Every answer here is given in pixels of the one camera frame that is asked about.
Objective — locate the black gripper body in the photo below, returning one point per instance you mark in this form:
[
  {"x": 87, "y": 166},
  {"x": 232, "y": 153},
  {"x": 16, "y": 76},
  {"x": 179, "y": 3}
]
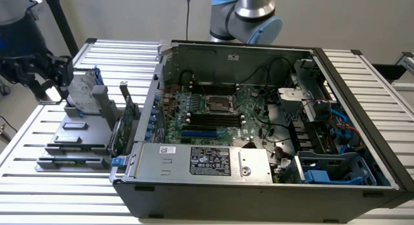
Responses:
[{"x": 23, "y": 67}]

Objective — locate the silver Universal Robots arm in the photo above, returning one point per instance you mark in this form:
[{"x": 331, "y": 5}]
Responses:
[{"x": 252, "y": 6}]

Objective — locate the silver CPU chip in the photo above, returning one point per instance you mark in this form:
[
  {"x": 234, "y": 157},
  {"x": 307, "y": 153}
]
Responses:
[
  {"x": 67, "y": 139},
  {"x": 75, "y": 125}
]

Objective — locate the blue disk caddy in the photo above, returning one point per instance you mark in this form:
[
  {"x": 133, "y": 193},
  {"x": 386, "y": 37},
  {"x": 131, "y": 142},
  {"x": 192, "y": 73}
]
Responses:
[{"x": 96, "y": 75}]

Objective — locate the silver hard disk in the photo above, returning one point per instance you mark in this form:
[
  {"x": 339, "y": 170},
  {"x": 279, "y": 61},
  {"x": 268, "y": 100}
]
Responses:
[{"x": 80, "y": 94}]

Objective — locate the black stand pole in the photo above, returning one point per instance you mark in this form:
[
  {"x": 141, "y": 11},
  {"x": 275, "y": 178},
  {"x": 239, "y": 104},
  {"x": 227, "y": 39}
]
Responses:
[{"x": 63, "y": 23}]

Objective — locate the grey parts rack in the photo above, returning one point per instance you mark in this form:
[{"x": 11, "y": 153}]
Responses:
[{"x": 71, "y": 134}]

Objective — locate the green graphics card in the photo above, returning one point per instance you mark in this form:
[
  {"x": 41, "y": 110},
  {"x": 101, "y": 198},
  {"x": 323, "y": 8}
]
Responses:
[{"x": 124, "y": 128}]

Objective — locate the blue case latch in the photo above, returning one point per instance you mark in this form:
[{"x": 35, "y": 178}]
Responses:
[{"x": 117, "y": 161}]

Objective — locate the black RAM slot bank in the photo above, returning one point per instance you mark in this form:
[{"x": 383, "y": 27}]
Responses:
[
  {"x": 212, "y": 88},
  {"x": 215, "y": 119}
]

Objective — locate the black expansion slot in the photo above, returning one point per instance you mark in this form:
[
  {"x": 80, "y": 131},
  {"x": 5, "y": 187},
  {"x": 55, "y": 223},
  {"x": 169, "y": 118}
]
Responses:
[{"x": 199, "y": 128}]

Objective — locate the blue expansion slot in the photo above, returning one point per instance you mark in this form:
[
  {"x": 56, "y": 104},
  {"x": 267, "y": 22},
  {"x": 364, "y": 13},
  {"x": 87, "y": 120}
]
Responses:
[{"x": 199, "y": 134}]

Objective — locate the silver power supply unit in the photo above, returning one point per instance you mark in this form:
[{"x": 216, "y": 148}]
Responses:
[{"x": 168, "y": 164}]

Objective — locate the green motherboard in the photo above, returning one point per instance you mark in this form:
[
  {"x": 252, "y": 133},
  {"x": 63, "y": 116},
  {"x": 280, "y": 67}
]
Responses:
[{"x": 252, "y": 128}]

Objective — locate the grey metal drive cage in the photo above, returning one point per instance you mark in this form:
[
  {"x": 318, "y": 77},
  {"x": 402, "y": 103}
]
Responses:
[{"x": 307, "y": 89}]

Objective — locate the open black PC case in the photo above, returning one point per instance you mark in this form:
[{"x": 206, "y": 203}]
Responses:
[{"x": 246, "y": 200}]

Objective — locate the black fan shroud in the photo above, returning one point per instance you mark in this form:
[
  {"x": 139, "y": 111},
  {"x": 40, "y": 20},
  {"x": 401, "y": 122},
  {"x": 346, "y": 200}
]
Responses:
[{"x": 307, "y": 135}]

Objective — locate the blue plastic disk bay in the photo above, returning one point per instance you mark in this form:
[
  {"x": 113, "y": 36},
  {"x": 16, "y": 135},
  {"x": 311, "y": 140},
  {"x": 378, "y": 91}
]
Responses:
[{"x": 336, "y": 166}]

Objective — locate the CPU socket metal frame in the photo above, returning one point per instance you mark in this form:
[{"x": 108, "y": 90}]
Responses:
[{"x": 218, "y": 103}]

